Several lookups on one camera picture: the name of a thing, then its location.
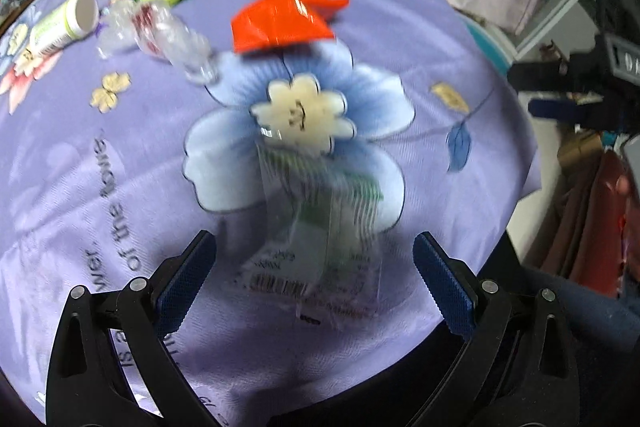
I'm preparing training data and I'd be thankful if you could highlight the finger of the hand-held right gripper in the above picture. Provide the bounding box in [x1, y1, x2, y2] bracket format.
[528, 99, 626, 128]
[507, 52, 608, 95]

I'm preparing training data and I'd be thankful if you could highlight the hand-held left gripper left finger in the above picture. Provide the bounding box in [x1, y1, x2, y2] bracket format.
[46, 229, 221, 427]

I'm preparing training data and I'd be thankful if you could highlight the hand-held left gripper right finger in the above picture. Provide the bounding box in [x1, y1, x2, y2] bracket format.
[405, 231, 580, 427]

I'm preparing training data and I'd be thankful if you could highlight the teal trash bin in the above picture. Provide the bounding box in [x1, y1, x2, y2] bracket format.
[465, 14, 516, 78]

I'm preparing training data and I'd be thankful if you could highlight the clear green-print plastic packaging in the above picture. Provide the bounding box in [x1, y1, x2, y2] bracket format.
[240, 127, 396, 323]

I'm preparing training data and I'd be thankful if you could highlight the clear plastic wrapper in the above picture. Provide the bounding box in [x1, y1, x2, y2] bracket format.
[97, 0, 218, 85]

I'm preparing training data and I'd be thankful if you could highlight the orange foil wrapper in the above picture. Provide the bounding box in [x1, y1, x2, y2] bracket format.
[231, 0, 351, 55]

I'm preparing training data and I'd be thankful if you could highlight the white supplement bottle green label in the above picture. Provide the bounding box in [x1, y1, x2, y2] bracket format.
[29, 0, 101, 58]

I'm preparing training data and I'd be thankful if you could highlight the purple floral tablecloth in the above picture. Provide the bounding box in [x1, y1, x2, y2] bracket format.
[0, 0, 543, 427]

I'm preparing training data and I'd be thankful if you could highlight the person's blue jeans leg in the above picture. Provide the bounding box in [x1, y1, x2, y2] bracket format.
[505, 267, 640, 358]

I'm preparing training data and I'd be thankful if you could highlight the person's black clothing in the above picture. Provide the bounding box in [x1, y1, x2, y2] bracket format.
[215, 332, 451, 427]

